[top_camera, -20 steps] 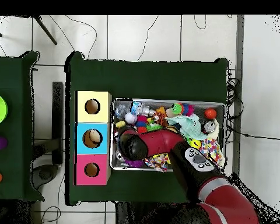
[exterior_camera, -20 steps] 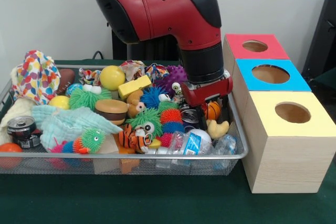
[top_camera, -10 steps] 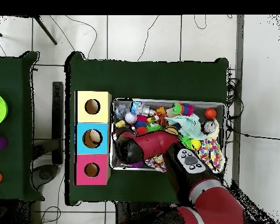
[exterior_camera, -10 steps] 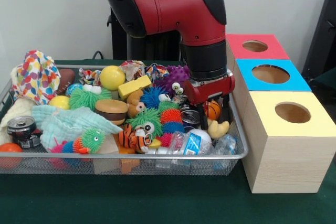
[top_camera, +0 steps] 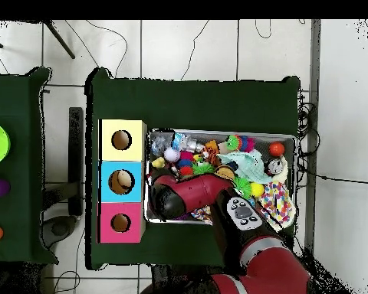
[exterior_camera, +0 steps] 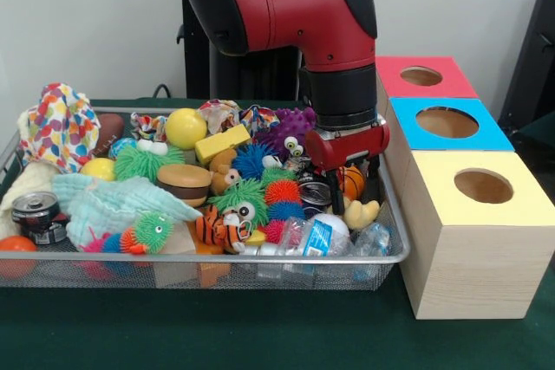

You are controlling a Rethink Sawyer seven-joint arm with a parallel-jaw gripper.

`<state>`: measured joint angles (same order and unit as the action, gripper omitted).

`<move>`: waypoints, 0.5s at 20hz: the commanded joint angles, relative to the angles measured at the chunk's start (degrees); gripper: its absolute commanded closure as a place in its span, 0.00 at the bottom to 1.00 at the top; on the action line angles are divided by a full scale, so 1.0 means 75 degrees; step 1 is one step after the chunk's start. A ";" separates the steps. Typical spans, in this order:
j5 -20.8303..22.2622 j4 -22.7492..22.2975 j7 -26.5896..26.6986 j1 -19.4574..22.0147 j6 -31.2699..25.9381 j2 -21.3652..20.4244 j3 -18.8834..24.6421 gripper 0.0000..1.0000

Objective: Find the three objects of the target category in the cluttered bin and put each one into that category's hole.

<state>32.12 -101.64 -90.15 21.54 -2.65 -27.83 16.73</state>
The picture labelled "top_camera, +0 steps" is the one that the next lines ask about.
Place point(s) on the crushed clear plastic bottle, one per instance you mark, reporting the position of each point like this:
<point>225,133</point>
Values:
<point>181,141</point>

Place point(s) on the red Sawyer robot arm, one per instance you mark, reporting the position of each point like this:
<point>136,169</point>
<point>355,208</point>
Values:
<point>202,190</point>

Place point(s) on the wooden box with three holes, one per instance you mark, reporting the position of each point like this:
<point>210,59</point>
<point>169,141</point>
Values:
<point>122,125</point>

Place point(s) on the shallow clear mesh bin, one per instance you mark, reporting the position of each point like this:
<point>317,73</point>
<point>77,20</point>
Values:
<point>262,139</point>

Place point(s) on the white dimpled ball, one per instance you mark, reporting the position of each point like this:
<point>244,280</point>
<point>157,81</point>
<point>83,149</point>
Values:
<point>171,154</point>

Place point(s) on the orange tiger plush toy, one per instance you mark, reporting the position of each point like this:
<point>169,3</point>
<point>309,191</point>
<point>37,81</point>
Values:
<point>211,153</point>

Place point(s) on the toy hamburger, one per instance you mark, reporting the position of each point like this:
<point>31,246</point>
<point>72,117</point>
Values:
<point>225,173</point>

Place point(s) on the dark green tablecloth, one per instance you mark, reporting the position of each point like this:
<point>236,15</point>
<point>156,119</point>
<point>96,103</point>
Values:
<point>15,101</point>
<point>196,104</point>

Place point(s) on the rainbow fuzzy caterpillar toy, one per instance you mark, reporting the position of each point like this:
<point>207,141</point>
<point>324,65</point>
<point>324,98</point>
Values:
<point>240,142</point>

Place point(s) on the green fuzzy toy with eyes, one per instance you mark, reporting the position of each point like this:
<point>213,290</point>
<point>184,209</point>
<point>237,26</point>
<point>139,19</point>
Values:
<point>243,185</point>

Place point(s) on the mint green cloth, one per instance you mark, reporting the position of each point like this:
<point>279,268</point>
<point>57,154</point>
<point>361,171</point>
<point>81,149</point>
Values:
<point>248,165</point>

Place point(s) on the black soda can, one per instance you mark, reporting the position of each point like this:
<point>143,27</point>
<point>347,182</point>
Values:
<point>275,167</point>

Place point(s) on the orange ball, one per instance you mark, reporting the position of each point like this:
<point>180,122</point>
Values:
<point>277,149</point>

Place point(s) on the colourful dotted cloth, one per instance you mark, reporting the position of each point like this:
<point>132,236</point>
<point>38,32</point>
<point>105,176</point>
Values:
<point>277,203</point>

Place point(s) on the black tripod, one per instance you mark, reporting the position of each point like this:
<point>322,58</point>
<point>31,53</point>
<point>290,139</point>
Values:
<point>59,39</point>

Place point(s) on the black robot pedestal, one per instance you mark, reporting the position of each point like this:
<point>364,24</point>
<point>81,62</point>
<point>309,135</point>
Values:
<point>178,275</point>

